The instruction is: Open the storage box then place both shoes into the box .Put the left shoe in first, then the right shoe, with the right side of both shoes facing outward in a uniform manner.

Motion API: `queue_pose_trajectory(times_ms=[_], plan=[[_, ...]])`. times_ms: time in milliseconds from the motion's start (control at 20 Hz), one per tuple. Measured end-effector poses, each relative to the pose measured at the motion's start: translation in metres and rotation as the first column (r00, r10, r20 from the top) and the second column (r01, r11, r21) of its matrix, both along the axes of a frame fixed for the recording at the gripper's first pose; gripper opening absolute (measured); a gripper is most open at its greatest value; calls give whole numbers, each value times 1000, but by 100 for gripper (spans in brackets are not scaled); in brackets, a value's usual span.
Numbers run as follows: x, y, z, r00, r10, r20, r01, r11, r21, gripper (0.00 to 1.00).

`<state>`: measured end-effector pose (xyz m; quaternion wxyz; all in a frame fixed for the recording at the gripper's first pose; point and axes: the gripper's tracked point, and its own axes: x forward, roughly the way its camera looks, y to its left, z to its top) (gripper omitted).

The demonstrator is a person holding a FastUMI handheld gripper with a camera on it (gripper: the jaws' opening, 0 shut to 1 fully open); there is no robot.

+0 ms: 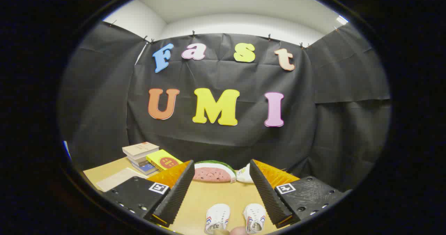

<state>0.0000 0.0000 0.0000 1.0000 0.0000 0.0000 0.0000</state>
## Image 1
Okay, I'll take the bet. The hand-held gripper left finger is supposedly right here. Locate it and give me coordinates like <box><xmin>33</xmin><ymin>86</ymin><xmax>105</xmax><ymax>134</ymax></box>
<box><xmin>102</xmin><ymin>160</ymin><xmax>195</xmax><ymax>228</ymax></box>

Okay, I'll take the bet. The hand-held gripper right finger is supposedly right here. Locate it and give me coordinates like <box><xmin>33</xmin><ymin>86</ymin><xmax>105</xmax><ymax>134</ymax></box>
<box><xmin>249</xmin><ymin>159</ymin><xmax>352</xmax><ymax>228</ymax></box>

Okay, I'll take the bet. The white shoe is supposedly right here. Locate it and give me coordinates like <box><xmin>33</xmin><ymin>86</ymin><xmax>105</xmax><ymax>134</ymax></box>
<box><xmin>243</xmin><ymin>203</ymin><xmax>266</xmax><ymax>234</ymax></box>
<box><xmin>205</xmin><ymin>204</ymin><xmax>230</xmax><ymax>235</ymax></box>

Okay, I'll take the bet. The beige storage box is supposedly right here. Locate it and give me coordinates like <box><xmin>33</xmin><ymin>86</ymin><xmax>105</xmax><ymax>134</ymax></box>
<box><xmin>96</xmin><ymin>168</ymin><xmax>148</xmax><ymax>193</ymax></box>

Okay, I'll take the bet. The white plush toy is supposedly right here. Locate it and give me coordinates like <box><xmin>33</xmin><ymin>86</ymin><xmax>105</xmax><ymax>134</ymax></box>
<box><xmin>236</xmin><ymin>163</ymin><xmax>254</xmax><ymax>183</ymax></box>

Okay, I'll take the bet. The yellow book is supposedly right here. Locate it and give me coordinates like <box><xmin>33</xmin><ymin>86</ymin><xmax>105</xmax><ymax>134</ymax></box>
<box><xmin>146</xmin><ymin>149</ymin><xmax>183</xmax><ymax>172</ymax></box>

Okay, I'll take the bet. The watermelon slice plush toy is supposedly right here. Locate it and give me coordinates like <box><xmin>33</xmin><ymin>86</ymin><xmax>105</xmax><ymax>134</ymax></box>
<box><xmin>193</xmin><ymin>160</ymin><xmax>237</xmax><ymax>183</ymax></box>

